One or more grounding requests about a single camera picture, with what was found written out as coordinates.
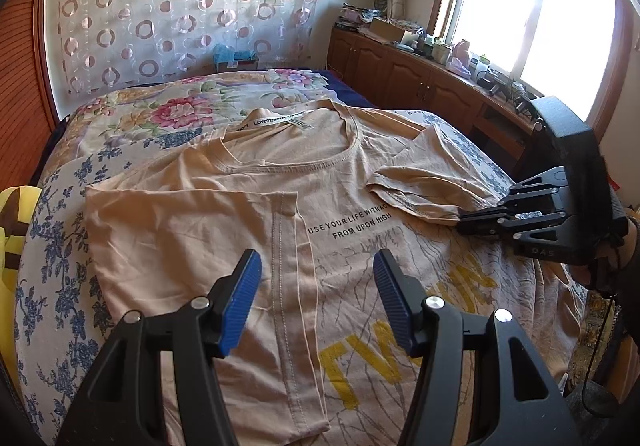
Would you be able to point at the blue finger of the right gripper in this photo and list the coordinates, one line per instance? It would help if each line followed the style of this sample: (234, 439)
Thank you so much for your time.
(487, 225)
(539, 192)

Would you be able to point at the bright window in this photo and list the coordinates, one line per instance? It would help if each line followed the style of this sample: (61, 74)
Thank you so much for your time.
(576, 50)

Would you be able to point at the cardboard box on cabinet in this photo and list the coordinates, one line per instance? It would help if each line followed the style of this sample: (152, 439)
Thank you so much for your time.
(391, 33)

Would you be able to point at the circle patterned sheer curtain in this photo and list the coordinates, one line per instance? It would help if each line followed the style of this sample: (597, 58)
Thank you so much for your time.
(98, 46)

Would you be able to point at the pink floral quilt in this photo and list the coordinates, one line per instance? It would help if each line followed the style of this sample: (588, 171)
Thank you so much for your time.
(167, 110)

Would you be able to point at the blue object behind bed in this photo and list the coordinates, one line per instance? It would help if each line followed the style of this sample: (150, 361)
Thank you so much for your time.
(224, 54)

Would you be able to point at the dark blue blanket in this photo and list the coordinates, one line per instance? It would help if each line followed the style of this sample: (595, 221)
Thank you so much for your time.
(346, 94)

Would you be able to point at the yellow plush toy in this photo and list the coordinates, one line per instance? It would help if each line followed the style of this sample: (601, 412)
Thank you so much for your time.
(17, 206)

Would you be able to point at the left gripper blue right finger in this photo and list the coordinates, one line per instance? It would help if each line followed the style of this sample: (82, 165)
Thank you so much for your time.
(402, 298)

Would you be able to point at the pink toy on cabinet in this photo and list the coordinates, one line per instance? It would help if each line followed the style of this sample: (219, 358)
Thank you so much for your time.
(460, 60)

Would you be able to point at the beige printed t-shirt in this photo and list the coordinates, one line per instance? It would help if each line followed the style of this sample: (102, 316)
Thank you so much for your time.
(317, 196)

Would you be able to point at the brown wooden cabinet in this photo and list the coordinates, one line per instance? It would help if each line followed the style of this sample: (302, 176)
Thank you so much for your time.
(392, 79)

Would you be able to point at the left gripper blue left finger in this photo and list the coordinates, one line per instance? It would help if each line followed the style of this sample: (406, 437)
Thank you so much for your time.
(232, 303)

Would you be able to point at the blue floral white bedspread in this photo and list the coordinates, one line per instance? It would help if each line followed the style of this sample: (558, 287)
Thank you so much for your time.
(61, 315)

